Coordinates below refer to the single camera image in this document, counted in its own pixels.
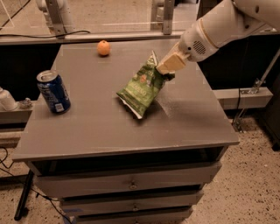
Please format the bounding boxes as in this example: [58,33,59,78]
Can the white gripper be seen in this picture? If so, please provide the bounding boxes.
[157,19,218,74]

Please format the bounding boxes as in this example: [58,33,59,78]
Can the green jalapeno chip bag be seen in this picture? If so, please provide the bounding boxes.
[116,51,175,119]

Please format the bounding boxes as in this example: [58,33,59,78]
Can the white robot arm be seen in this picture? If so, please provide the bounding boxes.
[156,0,280,74]

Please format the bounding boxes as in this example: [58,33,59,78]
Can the blue pepsi can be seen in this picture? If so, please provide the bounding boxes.
[37,70,71,114]

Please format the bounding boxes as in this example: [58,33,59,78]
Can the orange fruit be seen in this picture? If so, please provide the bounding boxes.
[97,40,110,56]

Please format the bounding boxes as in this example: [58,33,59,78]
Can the grey drawer cabinet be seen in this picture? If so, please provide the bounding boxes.
[11,38,241,224]

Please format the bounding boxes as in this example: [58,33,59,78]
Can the bottom grey drawer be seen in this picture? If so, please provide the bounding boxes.
[76,206,193,224]

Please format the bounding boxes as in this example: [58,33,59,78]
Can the grey drawer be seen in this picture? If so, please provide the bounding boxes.
[76,206,193,224]
[60,191,203,216]
[34,162,221,198]

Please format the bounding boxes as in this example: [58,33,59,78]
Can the top grey drawer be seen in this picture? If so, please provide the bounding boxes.
[34,162,221,198]

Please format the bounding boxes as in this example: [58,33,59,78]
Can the white plastic bottle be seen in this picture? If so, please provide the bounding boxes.
[0,87,18,111]

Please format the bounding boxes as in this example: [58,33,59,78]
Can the middle grey drawer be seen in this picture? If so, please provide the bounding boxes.
[60,191,203,216]

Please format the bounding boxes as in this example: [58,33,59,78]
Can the black metal stand leg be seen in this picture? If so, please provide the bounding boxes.
[14,171,34,221]

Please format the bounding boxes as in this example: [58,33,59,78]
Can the right metal bracket post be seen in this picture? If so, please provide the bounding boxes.
[163,0,175,35]

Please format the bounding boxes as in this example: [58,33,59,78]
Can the metal bracket post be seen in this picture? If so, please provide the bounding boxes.
[163,0,175,35]
[45,0,67,35]

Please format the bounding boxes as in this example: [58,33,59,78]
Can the black cable on rail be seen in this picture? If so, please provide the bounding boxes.
[0,30,91,39]

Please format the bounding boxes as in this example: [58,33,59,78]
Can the left metal bracket post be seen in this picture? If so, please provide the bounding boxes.
[45,0,67,35]

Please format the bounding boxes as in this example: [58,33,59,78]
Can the grey metal rail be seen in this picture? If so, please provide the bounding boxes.
[0,30,183,46]

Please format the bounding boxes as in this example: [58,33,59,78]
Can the black cable on floor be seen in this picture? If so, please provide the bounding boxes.
[0,146,73,224]

